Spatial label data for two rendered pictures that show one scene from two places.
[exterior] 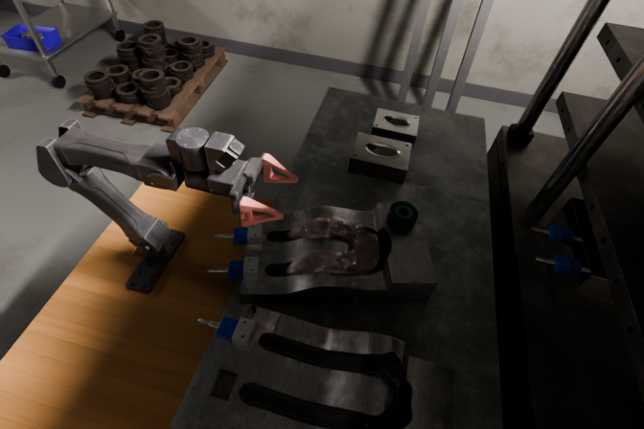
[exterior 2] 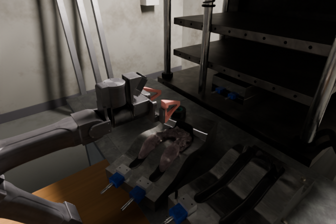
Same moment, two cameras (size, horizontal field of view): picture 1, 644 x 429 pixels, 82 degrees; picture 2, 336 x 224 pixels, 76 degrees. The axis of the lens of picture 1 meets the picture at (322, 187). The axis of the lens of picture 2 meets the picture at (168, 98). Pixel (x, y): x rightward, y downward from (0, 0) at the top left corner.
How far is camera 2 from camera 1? 0.56 m
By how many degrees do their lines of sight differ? 42
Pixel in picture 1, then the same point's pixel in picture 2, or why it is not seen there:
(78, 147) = (10, 148)
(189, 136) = (111, 82)
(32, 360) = not seen: outside the picture
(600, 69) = (154, 56)
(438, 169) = (158, 100)
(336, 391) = (247, 181)
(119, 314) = not seen: outside the picture
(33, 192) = not seen: outside the picture
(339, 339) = (220, 167)
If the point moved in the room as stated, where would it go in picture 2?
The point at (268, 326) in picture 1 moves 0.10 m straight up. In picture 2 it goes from (191, 192) to (192, 171)
